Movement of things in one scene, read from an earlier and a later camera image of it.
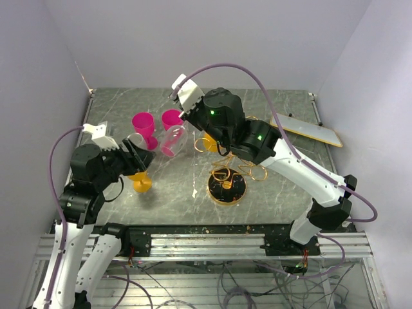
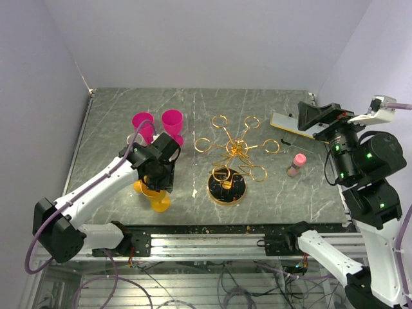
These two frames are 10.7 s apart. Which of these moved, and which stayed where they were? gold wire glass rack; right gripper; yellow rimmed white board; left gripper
Moved: right gripper; left gripper
Stayed: gold wire glass rack; yellow rimmed white board
